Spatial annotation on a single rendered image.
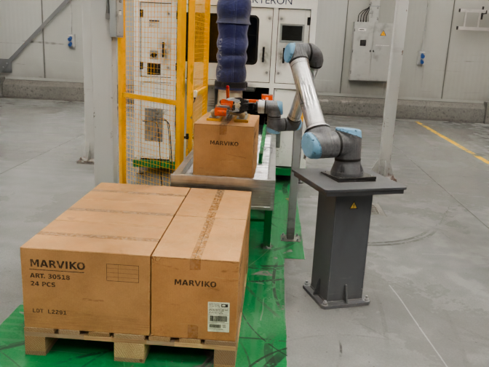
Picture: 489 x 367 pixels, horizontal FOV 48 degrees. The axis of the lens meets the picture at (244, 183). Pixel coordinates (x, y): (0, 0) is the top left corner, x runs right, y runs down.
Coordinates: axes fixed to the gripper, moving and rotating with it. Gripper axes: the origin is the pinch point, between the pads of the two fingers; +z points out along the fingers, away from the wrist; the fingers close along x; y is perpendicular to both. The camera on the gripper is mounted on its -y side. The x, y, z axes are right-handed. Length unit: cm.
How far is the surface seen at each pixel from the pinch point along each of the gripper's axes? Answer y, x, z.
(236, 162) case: -6.7, -36.9, -8.2
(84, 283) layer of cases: -140, -67, 50
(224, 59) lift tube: 17.2, 28.3, 4.9
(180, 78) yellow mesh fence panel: 63, 10, 43
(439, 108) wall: 854, -96, -385
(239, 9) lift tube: 17, 61, -4
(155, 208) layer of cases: -70, -52, 32
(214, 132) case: -5.9, -18.3, 7.3
